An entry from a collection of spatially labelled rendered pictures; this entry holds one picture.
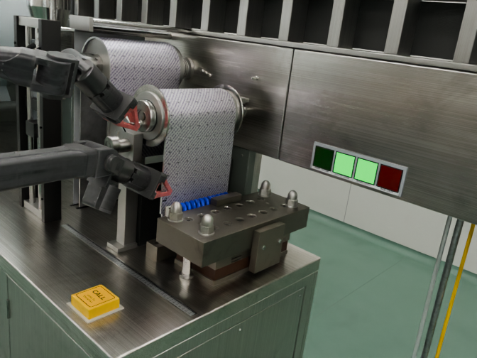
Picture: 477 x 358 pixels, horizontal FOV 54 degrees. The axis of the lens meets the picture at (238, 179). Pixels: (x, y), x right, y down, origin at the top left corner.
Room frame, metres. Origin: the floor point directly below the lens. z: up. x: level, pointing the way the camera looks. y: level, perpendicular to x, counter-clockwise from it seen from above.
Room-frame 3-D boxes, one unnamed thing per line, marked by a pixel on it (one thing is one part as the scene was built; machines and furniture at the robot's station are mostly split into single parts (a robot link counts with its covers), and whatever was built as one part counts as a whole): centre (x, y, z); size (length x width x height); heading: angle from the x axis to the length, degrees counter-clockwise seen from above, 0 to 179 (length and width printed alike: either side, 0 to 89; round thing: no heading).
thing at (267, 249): (1.05, -0.09, 0.96); 0.10 x 0.03 x 0.11; 139
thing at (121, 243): (1.09, 0.28, 1.05); 0.06 x 0.05 x 0.31; 139
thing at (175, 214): (1.01, 0.14, 1.05); 0.04 x 0.04 x 0.04
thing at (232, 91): (1.29, 0.06, 1.25); 0.15 x 0.01 x 0.15; 49
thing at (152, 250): (1.15, 0.10, 0.92); 0.28 x 0.04 x 0.04; 139
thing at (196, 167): (1.15, 0.11, 1.11); 0.23 x 0.01 x 0.18; 139
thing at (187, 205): (1.14, 0.09, 1.03); 0.21 x 0.04 x 0.03; 139
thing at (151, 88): (1.10, 0.23, 1.25); 0.15 x 0.01 x 0.15; 49
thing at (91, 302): (0.82, 0.26, 0.91); 0.07 x 0.07 x 0.02; 49
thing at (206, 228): (0.95, 0.06, 1.05); 0.04 x 0.04 x 0.04
